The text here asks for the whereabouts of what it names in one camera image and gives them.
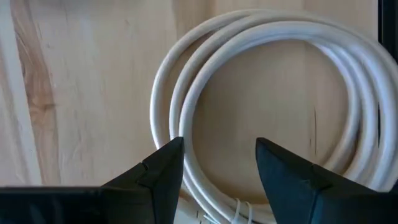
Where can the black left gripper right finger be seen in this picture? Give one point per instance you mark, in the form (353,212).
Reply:
(311,202)

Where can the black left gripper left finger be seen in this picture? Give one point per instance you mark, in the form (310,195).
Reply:
(124,205)

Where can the black aluminium table frame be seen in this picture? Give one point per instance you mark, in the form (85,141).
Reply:
(390,25)

